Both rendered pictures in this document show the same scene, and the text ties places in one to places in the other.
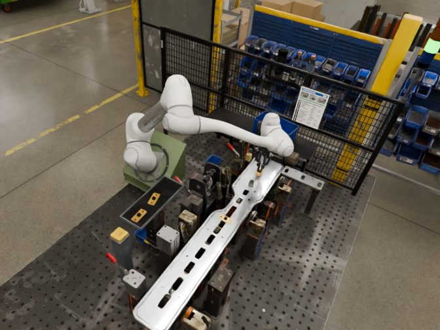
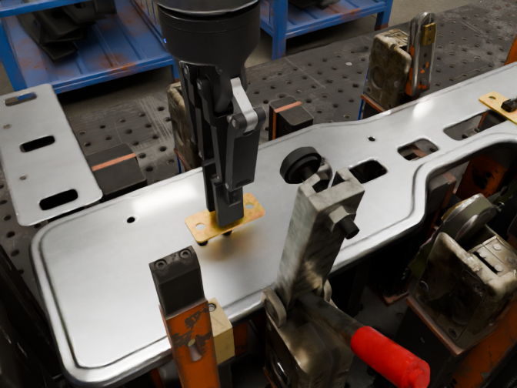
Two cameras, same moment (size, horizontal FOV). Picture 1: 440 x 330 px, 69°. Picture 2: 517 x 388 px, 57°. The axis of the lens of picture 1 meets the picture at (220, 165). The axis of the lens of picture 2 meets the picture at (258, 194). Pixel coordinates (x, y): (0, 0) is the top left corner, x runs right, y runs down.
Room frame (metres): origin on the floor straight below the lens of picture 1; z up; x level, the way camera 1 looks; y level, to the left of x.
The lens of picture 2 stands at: (1.88, -0.05, 1.42)
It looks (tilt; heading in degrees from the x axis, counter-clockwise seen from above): 46 degrees down; 215
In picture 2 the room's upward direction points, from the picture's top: straight up
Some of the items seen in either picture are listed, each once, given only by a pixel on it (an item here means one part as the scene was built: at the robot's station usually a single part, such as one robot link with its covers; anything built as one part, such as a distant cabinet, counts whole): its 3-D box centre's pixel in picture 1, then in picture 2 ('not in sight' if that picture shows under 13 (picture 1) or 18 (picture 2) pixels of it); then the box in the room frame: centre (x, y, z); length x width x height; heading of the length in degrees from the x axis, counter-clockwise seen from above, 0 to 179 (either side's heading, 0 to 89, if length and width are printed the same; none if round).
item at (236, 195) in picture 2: not in sight; (235, 189); (1.63, -0.24, 1.09); 0.03 x 0.01 x 0.05; 64
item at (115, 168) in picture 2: (283, 195); (135, 233); (1.60, -0.47, 0.84); 0.11 x 0.10 x 0.28; 64
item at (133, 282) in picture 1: (137, 296); not in sight; (0.73, 0.34, 0.88); 0.11 x 0.10 x 0.36; 64
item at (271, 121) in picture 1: (271, 126); not in sight; (1.60, -0.28, 1.41); 0.13 x 0.11 x 0.16; 24
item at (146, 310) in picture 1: (224, 222); (511, 105); (1.17, -0.07, 1.00); 1.38 x 0.22 x 0.02; 154
